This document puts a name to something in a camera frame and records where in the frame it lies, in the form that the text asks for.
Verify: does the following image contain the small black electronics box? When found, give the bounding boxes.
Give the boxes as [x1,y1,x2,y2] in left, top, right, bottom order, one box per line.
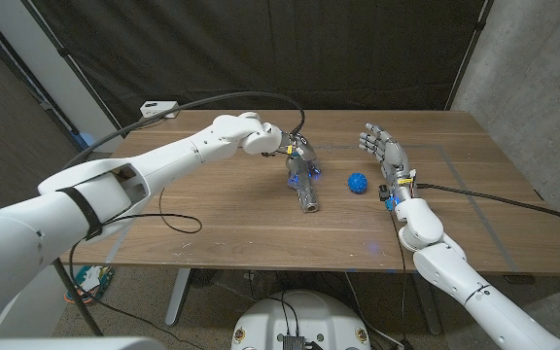
[282,333,323,350]

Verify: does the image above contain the white table leg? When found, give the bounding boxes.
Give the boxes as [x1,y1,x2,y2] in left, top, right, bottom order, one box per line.
[163,268,193,327]

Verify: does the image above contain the blue spiky ball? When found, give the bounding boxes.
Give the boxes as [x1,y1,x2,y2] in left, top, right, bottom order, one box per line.
[347,172,369,195]

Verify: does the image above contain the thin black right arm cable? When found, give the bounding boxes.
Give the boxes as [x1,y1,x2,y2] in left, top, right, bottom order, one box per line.
[389,208,410,349]

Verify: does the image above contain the black curtain backdrop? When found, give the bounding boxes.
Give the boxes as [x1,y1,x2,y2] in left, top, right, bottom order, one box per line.
[19,0,495,137]

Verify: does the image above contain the black backdrop frame pole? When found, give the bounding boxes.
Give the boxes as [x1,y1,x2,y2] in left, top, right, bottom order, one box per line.
[446,0,495,112]
[19,0,128,138]

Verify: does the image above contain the aluminum foil roll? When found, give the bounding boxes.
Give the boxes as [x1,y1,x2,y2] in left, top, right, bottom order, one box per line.
[287,155,320,214]

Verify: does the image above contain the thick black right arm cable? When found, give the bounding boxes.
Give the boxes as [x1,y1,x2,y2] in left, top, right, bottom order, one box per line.
[415,183,560,230]

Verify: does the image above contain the white robot torso base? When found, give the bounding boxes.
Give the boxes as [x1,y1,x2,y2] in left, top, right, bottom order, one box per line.
[230,290,372,350]

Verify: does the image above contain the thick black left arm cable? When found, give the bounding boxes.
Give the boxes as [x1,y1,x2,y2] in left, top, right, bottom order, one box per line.
[51,90,307,337]

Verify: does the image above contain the black left arm strap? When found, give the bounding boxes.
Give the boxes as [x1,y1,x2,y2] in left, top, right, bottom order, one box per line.
[58,187,105,242]

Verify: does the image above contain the teal orange sneaker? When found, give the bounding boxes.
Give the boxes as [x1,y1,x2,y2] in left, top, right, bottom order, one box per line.
[64,264,116,305]

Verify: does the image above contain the grey table leg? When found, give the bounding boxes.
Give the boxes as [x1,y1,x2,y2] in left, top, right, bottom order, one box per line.
[413,281,444,336]

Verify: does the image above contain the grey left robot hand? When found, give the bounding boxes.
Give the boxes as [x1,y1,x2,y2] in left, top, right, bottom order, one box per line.
[282,133,321,191]

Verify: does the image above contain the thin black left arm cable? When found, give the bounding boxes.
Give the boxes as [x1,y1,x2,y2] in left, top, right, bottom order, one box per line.
[68,187,204,350]

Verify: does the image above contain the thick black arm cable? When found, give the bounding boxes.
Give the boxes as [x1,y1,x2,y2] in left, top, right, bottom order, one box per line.
[415,183,560,230]
[51,90,307,337]

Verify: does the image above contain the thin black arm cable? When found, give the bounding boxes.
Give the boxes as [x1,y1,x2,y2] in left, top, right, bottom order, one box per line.
[68,187,204,350]
[389,208,410,349]

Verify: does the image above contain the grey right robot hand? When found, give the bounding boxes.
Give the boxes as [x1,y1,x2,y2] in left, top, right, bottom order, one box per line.
[358,122,417,201]

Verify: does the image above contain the white power box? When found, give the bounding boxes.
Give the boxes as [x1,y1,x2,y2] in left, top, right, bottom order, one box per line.
[139,100,181,120]

